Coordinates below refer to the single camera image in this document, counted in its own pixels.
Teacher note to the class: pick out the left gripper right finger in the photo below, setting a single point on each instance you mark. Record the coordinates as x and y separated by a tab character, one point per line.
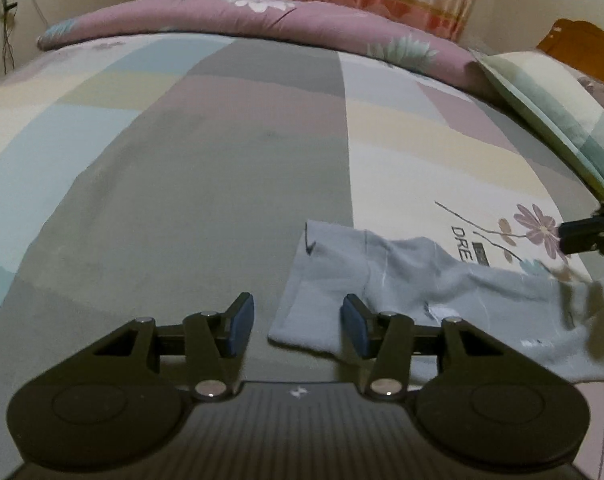
384	338

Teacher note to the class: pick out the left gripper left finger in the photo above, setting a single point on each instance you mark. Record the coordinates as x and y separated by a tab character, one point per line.
212	337

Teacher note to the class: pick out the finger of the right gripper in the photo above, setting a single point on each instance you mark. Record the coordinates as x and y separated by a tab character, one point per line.
580	235

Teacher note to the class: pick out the grey patterned pyjama trousers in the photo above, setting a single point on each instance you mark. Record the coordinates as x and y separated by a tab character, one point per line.
559	325

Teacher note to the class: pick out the small floral back pillow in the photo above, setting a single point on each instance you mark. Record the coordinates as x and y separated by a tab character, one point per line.
594	87

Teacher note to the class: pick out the checked pastel pillow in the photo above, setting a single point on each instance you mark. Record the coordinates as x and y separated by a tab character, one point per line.
557	107

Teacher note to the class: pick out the wooden headboard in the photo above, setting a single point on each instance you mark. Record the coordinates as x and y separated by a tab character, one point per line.
578	44

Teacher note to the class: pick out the checked patchwork bed sheet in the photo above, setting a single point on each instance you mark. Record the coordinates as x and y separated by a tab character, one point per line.
161	175

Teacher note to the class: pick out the purple floral rolled quilt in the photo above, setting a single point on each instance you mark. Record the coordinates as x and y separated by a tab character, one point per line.
312	24

